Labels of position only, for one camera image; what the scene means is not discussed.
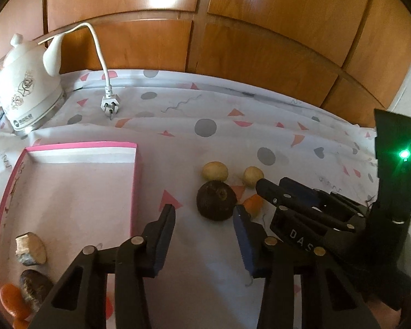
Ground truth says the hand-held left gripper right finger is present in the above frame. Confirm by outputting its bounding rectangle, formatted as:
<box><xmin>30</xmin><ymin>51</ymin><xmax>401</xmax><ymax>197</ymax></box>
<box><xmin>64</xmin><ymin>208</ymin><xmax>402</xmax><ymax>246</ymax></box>
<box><xmin>233</xmin><ymin>205</ymin><xmax>381</xmax><ymax>329</ymax></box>

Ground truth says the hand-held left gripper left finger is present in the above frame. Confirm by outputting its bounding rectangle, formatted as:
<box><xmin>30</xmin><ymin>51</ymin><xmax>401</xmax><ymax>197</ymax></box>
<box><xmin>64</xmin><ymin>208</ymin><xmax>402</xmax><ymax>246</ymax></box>
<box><xmin>29</xmin><ymin>205</ymin><xmax>176</xmax><ymax>329</ymax></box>

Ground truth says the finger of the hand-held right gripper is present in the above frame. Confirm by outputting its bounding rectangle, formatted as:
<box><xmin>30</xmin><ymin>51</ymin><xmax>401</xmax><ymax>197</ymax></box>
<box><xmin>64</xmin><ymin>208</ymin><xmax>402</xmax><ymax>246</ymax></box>
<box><xmin>256</xmin><ymin>177</ymin><xmax>367</xmax><ymax>228</ymax></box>
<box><xmin>270</xmin><ymin>207</ymin><xmax>359</xmax><ymax>248</ymax></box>

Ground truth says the orange carrot piece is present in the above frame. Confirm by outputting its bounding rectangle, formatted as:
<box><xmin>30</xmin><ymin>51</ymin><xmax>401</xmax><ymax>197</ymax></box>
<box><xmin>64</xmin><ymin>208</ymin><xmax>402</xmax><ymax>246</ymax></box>
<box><xmin>242</xmin><ymin>194</ymin><xmax>264</xmax><ymax>217</ymax></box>

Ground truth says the dark round root vegetable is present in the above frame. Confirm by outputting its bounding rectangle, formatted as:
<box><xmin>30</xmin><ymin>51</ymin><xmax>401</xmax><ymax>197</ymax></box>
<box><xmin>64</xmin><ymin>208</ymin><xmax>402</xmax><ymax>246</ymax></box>
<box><xmin>196</xmin><ymin>180</ymin><xmax>238</xmax><ymax>220</ymax></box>

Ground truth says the pink shallow tray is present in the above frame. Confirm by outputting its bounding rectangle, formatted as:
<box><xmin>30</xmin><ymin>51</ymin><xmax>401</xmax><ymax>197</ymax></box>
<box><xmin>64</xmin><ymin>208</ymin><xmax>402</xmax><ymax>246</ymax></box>
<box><xmin>0</xmin><ymin>140</ymin><xmax>144</xmax><ymax>320</ymax></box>

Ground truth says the pale cut yam piece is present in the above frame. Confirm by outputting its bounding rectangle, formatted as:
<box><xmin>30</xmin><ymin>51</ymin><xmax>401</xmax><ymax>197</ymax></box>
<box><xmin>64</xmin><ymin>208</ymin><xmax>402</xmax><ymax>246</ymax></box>
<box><xmin>15</xmin><ymin>232</ymin><xmax>48</xmax><ymax>266</ymax></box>

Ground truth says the dark oblong sweet potato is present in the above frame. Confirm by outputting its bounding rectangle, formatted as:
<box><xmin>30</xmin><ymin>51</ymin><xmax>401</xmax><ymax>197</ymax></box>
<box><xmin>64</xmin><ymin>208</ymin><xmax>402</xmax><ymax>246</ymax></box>
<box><xmin>20</xmin><ymin>269</ymin><xmax>54</xmax><ymax>312</ymax></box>

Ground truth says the person's right forearm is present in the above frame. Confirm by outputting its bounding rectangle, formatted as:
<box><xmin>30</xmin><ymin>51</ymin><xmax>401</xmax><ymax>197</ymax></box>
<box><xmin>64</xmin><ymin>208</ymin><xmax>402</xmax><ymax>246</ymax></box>
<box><xmin>365</xmin><ymin>291</ymin><xmax>411</xmax><ymax>329</ymax></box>

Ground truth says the small tan potato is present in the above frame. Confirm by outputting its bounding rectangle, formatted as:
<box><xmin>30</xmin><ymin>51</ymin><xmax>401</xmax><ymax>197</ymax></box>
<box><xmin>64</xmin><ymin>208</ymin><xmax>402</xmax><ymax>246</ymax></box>
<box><xmin>242</xmin><ymin>166</ymin><xmax>265</xmax><ymax>188</ymax></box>
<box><xmin>202</xmin><ymin>162</ymin><xmax>229</xmax><ymax>181</ymax></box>

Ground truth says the patterned white tablecloth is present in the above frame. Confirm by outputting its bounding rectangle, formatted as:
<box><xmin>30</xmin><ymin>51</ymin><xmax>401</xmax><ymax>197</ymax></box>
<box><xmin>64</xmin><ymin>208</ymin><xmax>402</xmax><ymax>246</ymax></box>
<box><xmin>0</xmin><ymin>69</ymin><xmax>411</xmax><ymax>329</ymax></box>

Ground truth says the white ceramic electric kettle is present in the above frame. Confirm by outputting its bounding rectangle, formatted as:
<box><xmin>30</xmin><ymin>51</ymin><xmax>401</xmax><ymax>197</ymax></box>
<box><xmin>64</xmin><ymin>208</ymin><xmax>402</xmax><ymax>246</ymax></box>
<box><xmin>0</xmin><ymin>33</ymin><xmax>65</xmax><ymax>136</ymax></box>

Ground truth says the white power cord with plug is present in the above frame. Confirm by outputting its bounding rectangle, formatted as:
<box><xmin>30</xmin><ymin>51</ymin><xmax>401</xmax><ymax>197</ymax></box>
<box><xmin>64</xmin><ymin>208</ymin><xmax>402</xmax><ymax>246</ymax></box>
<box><xmin>38</xmin><ymin>22</ymin><xmax>122</xmax><ymax>120</ymax></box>

